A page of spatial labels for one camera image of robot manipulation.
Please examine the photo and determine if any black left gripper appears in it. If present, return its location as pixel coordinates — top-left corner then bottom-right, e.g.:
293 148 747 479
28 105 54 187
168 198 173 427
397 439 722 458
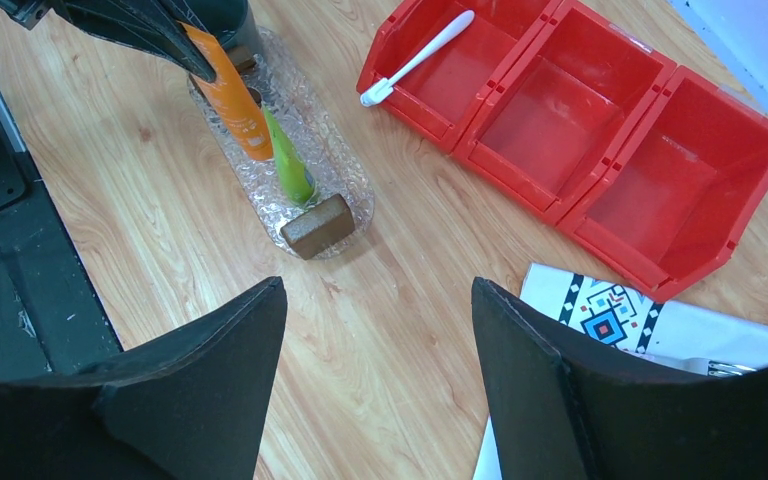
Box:
0 0 216 82

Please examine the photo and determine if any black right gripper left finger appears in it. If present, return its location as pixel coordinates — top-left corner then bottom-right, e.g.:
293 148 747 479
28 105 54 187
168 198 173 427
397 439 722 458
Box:
0 276 288 479

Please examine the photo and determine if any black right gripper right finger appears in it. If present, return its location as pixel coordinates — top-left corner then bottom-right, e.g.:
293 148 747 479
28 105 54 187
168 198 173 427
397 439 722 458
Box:
471 277 768 479

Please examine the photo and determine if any dark grey mug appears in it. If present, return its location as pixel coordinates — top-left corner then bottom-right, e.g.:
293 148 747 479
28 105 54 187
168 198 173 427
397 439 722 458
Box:
188 0 265 73

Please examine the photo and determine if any orange toothpaste tube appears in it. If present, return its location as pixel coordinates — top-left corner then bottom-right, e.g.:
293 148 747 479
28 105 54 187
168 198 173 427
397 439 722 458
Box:
182 23 274 161

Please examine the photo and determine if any green toothpaste tube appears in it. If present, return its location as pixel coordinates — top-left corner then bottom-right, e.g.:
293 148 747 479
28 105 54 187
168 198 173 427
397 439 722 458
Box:
262 107 316 206

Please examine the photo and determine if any clear textured acrylic tray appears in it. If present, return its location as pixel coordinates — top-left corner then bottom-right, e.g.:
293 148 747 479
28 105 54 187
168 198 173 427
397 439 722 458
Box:
188 27 375 260

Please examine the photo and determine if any white toothbrush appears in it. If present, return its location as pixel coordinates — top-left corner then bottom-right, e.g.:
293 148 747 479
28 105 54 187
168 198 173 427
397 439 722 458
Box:
359 10 475 108

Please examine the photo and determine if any patterned white cloth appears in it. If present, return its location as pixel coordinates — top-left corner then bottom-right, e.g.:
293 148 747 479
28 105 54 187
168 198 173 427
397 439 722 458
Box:
474 264 768 479

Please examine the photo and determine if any silver fork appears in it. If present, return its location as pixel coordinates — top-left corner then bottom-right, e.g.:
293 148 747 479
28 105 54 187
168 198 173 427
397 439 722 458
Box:
682 357 755 378

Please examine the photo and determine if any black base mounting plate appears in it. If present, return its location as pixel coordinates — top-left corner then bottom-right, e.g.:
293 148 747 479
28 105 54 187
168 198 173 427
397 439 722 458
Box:
0 92 122 381

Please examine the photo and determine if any red three-compartment bin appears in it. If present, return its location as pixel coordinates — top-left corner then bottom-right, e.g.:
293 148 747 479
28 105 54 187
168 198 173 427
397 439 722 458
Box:
357 1 768 301

